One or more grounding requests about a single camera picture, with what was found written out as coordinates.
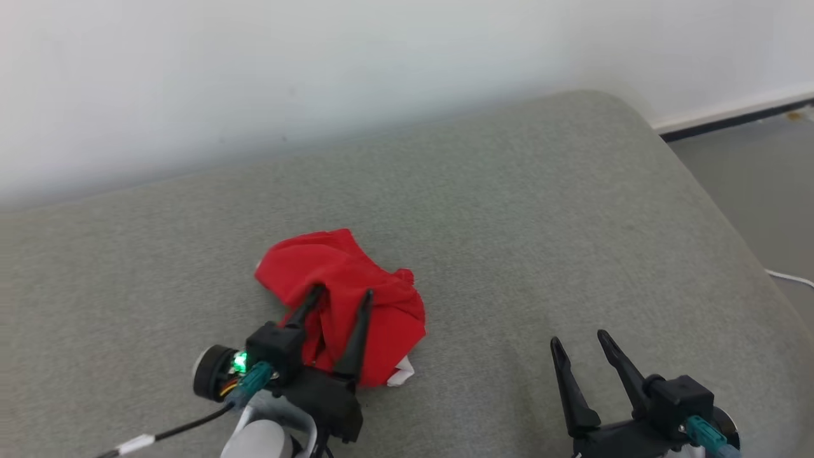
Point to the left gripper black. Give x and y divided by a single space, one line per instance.
331 401

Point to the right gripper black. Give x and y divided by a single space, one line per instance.
626 442

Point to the red shorts with white waistband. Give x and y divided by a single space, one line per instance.
337 267

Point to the left white grey robot arm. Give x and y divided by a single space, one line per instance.
264 442

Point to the right white grey robot arm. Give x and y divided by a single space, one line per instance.
690 453

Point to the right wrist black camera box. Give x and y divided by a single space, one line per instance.
680 397

